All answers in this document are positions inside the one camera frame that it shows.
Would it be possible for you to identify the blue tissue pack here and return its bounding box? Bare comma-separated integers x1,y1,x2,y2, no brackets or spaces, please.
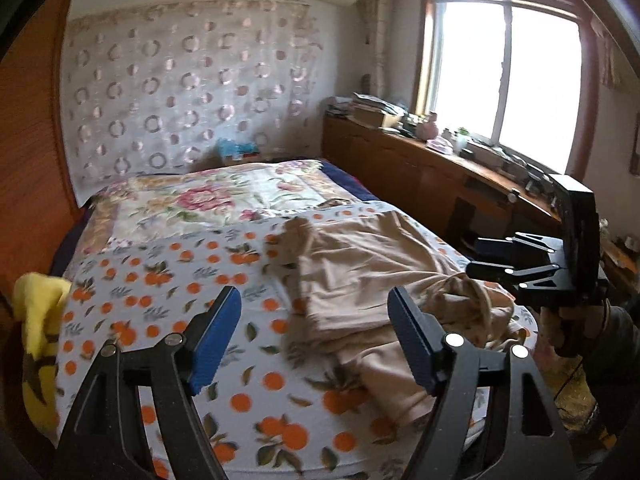
216,138,261,162

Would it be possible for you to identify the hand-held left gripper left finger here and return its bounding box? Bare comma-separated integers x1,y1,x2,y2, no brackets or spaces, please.
50,285,243,480

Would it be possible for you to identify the wooden wardrobe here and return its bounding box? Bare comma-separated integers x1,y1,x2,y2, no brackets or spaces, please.
0,0,86,311

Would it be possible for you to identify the circle pattern wall curtain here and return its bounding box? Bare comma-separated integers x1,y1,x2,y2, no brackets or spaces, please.
60,0,326,196

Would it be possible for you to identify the floral quilt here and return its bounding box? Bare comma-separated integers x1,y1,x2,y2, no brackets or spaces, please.
80,159,351,256

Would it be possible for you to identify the stack of books and papers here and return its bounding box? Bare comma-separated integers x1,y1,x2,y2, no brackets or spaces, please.
325,91,407,129

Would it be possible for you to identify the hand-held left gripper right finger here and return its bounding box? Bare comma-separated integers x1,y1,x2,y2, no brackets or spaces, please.
387,286,573,480

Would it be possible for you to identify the dark blue bed sheet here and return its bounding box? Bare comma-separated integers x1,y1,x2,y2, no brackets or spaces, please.
320,159,377,202

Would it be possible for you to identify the long wooden cabinet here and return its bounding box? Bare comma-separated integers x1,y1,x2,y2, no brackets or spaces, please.
320,112,566,261

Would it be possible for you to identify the person's right forearm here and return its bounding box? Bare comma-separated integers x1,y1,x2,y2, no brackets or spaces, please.
580,295,640,426

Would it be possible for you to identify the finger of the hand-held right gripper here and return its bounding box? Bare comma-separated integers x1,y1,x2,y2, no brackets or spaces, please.
472,231,565,262
465,259,563,307

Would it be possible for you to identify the person's right hand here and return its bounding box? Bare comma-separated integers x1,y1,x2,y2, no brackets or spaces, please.
537,300,608,359

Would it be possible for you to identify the pink figurine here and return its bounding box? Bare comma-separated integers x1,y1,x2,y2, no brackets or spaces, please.
417,112,442,140

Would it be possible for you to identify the beige printed t-shirt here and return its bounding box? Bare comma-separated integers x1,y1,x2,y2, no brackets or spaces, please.
277,210,526,423

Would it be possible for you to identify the white wall pipe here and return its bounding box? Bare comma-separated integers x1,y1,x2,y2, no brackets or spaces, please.
374,0,393,97

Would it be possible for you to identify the yellow plush toy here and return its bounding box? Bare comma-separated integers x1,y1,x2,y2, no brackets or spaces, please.
12,272,73,433

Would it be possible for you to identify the windowsill clutter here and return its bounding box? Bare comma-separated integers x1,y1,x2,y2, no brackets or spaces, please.
435,127,556,197

